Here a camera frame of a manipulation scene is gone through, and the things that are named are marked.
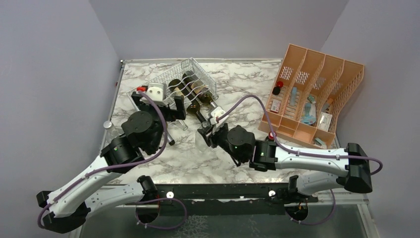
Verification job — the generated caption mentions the clear square glass bottle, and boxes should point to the clear square glass bottle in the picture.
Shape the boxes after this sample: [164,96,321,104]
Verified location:
[195,135,209,153]

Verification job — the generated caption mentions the red-cap bottle in organizer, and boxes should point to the red-cap bottle in organizer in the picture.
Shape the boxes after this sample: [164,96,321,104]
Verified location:
[272,81,284,95]

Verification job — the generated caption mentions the clear textured glass bottle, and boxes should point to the clear textured glass bottle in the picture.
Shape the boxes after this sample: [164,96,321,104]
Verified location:
[178,119,188,131]

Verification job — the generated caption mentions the white packet in organizer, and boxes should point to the white packet in organizer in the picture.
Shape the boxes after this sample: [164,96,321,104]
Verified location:
[317,112,332,131]

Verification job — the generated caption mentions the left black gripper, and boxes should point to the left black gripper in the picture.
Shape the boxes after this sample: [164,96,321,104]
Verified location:
[135,95,186,152]

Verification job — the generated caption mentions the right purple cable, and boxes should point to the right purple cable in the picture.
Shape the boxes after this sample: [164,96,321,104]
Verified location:
[216,95,383,177]

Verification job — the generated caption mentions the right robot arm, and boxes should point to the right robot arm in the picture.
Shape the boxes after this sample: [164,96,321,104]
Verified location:
[196,124,373,202]

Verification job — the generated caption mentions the dark-neck green wine bottle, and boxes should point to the dark-neck green wine bottle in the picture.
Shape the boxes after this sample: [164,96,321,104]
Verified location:
[168,79,206,123]

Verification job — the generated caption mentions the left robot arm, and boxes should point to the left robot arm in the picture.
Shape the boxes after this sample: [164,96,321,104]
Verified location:
[37,88,186,234]

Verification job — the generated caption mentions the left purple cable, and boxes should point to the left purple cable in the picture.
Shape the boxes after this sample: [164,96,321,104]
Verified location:
[37,90,168,230]

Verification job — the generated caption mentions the orange plastic file organizer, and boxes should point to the orange plastic file organizer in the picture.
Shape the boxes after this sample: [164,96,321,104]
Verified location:
[258,44,365,149]

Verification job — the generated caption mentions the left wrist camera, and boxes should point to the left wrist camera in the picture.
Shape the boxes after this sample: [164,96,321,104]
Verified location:
[135,82,166,106]

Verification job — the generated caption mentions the clear jar silver lid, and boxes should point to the clear jar silver lid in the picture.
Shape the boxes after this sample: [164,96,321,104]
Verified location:
[103,120,119,143]

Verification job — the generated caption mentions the white wire wine rack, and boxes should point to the white wire wine rack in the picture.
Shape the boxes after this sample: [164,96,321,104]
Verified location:
[131,58,219,108]

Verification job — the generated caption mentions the small red-cap black bottle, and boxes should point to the small red-cap black bottle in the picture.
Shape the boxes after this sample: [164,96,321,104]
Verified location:
[266,132,276,141]

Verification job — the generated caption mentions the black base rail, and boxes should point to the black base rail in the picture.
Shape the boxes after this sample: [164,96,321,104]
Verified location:
[135,182,318,218]

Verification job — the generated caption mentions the silver-neck green wine bottle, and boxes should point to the silver-neck green wine bottle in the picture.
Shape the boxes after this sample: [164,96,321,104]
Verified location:
[182,70,218,108]

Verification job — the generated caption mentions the blue item in organizer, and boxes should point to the blue item in organizer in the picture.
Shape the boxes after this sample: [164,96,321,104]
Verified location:
[300,101,316,125]

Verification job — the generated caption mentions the purple cable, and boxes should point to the purple cable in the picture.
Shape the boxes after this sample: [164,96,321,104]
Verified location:
[216,95,383,177]
[37,90,168,230]

